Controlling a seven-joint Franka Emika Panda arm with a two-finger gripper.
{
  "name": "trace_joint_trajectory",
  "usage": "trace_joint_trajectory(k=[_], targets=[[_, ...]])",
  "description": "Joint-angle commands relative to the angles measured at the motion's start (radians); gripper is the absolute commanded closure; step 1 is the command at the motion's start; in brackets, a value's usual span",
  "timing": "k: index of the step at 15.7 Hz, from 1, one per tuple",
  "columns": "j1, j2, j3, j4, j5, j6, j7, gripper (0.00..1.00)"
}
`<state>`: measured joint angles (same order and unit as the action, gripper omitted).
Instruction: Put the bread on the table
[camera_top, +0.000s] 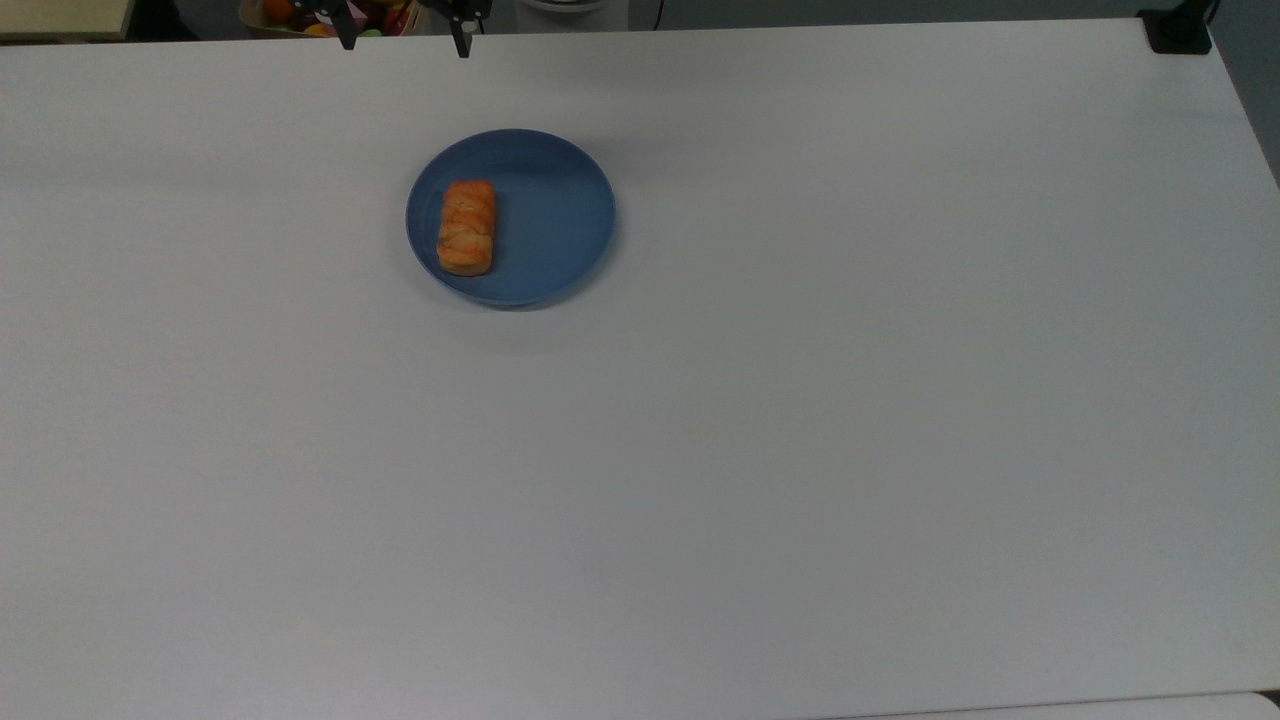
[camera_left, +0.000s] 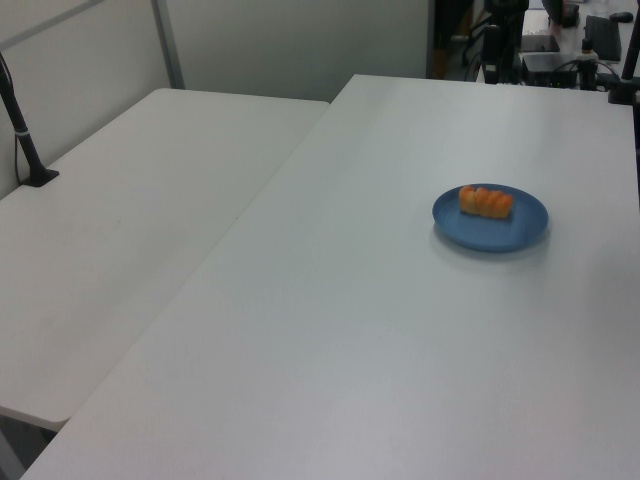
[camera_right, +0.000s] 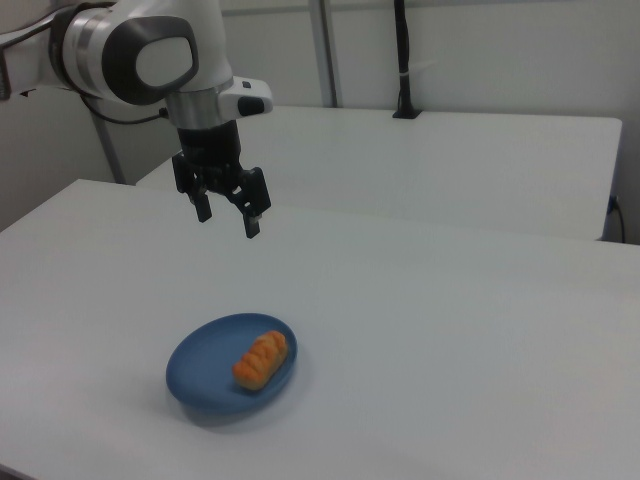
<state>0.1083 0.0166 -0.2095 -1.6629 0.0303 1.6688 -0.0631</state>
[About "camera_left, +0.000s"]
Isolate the black cable beside pole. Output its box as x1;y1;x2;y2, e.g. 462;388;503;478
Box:
11;132;24;187

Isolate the black camera pole with base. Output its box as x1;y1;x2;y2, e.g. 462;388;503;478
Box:
0;49;60;189

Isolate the grey partition post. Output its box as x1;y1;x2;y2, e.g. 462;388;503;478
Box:
152;0;186;91

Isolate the black keyboard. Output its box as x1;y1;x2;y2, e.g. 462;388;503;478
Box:
583;14;623;60

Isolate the dark object on desk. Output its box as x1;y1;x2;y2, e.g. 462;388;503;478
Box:
543;0;581;27

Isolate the black equipment block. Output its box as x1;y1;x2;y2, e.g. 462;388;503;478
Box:
501;45;524;84

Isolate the black camera pole with clamp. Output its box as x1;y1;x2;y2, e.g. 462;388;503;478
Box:
607;27;640;106

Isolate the orange toy bread loaf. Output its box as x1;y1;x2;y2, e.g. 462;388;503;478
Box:
458;184;515;221

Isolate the black Franka gripper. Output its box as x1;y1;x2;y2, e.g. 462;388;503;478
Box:
482;23;503;84

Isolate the black electronics box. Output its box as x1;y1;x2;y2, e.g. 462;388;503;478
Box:
521;52;577;87

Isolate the blue round plate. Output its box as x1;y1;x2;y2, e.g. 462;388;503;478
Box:
431;182;550;255

